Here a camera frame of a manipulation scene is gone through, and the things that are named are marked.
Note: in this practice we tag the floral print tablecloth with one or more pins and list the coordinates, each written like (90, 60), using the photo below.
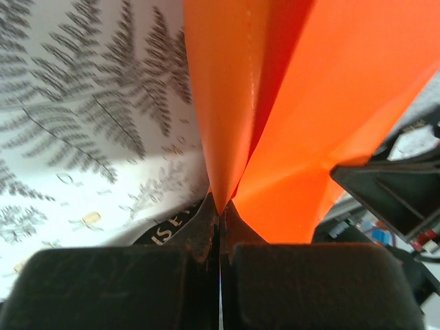
(68, 103)

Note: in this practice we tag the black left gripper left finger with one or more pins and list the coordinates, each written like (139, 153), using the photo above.
(120, 292)

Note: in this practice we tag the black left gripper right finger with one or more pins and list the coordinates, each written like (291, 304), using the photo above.
(309, 288)

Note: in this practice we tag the orange wrapping paper sheet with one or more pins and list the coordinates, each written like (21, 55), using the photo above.
(326, 86)

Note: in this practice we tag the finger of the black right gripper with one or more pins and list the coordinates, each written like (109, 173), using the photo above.
(395, 192)

